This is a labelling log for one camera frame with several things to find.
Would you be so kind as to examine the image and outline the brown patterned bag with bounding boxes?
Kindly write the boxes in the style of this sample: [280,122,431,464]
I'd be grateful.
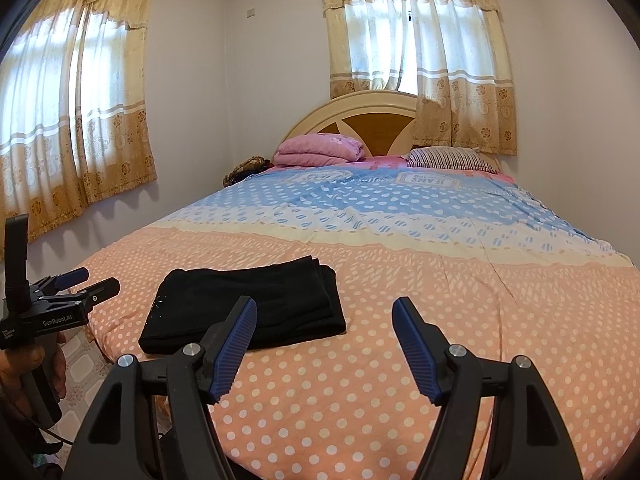
[222,156,275,188]

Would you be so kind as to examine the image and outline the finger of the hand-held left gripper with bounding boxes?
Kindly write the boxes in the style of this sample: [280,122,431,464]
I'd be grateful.
[40,277,122,312]
[30,267,91,295]

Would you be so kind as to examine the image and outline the striped pillow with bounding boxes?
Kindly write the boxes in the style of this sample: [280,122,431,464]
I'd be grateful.
[405,146,501,175]

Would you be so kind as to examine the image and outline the cream wooden headboard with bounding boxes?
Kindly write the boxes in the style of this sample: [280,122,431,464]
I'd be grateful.
[272,90,421,158]

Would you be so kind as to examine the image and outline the folded pink blanket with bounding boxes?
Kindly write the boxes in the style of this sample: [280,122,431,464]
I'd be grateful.
[272,133,366,168]

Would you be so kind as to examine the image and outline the person's left hand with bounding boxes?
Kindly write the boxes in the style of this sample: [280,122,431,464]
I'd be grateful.
[0,332,68,413]

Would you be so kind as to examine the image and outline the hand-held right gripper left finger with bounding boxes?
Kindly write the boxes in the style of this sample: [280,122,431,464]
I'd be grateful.
[64,296,259,480]

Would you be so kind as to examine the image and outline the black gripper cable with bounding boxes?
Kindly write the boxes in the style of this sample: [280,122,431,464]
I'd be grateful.
[30,422,76,446]

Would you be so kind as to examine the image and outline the black pants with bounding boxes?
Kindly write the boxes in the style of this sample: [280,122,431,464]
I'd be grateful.
[138,255,347,356]

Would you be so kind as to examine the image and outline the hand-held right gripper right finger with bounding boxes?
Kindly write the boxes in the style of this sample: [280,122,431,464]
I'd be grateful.
[391,296,585,480]

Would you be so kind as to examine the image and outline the beige floral curtain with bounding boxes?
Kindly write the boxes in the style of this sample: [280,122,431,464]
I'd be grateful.
[0,0,158,261]
[320,0,518,157]

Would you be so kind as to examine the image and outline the polka dot bedspread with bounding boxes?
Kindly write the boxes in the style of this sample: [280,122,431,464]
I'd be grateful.
[70,162,633,480]

